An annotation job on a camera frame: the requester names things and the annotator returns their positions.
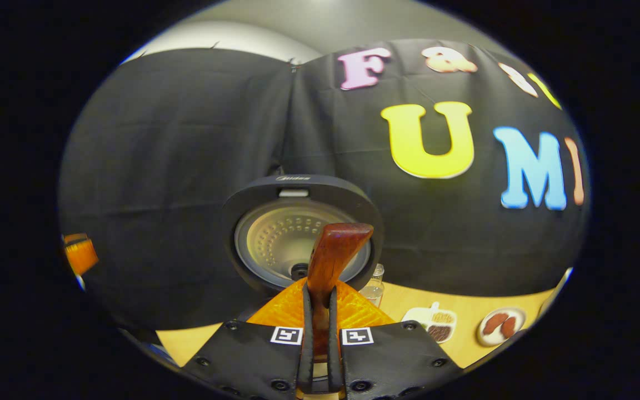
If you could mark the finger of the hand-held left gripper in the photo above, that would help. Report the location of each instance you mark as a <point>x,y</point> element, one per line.
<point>81,256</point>

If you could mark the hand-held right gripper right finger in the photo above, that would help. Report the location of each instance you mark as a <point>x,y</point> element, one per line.
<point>334,344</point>

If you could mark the red meat piece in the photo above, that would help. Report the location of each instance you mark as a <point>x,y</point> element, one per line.
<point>509,328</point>
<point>495,323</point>

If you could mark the round white plate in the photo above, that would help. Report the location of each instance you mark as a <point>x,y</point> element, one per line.
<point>520,319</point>

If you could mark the pile of dark beans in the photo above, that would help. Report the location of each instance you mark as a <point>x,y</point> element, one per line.
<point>440,333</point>

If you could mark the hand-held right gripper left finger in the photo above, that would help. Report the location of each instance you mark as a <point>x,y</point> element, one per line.
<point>306,344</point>

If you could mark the pile of yellow beans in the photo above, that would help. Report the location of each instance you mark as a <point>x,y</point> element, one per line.
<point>444,318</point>

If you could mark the dark grey rice cooker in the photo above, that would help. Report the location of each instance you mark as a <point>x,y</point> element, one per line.
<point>275,194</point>

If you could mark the small clear glass bottle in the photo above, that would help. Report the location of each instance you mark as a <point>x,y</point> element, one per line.
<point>374,286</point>

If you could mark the white divided bean dish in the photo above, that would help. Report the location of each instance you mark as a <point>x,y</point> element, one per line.
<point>417,319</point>

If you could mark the brown wooden spoon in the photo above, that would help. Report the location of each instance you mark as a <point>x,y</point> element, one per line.
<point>336,250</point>

